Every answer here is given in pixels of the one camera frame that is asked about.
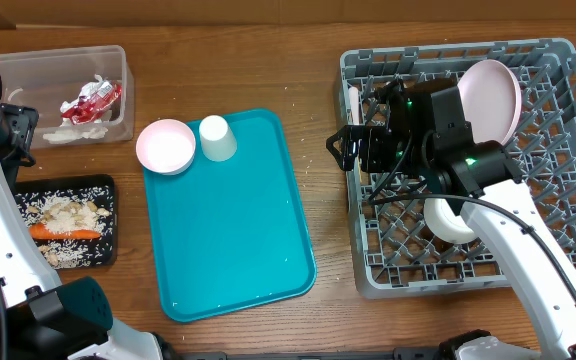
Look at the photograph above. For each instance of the white plastic fork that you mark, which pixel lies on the white plastic fork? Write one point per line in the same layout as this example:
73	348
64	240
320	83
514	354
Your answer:
355	105

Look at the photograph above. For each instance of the clear plastic bin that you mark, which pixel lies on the clear plastic bin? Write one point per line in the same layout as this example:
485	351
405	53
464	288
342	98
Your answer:
43	80

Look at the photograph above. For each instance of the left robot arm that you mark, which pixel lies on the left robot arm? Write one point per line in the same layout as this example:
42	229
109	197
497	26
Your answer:
41	317

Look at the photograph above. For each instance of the red snack wrapper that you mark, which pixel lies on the red snack wrapper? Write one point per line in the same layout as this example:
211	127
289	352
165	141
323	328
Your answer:
93	101

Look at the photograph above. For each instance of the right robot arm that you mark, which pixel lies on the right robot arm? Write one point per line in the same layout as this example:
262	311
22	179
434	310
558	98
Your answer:
484	185

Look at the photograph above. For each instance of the pink bowl with nuts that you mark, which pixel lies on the pink bowl with nuts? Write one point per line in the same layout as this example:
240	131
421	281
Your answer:
166	147

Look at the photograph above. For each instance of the pile of rice and nuts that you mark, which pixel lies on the pile of rice and nuts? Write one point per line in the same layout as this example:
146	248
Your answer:
68	220

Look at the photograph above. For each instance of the white bowl with rice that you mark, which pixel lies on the white bowl with rice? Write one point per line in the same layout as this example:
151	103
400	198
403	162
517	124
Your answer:
444	224

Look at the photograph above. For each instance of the orange carrot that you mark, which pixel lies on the orange carrot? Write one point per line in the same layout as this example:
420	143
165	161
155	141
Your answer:
41	232

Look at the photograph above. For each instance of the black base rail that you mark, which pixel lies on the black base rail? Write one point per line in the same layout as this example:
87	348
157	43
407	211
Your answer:
477	345

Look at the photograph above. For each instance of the teal serving tray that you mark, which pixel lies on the teal serving tray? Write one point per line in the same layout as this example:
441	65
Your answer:
231	235

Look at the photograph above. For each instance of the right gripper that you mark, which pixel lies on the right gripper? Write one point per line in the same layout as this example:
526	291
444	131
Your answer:
371	136

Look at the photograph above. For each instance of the grey dishwasher rack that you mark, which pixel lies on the grey dishwasher rack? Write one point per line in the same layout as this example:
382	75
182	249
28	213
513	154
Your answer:
394	253

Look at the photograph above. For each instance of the white paper cup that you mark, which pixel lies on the white paper cup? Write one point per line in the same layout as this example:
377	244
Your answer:
217	139

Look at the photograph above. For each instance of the black waste tray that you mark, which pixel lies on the black waste tray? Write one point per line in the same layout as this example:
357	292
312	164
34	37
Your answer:
93	230

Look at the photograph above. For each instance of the white napkin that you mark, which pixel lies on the white napkin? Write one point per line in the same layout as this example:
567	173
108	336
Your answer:
67	133

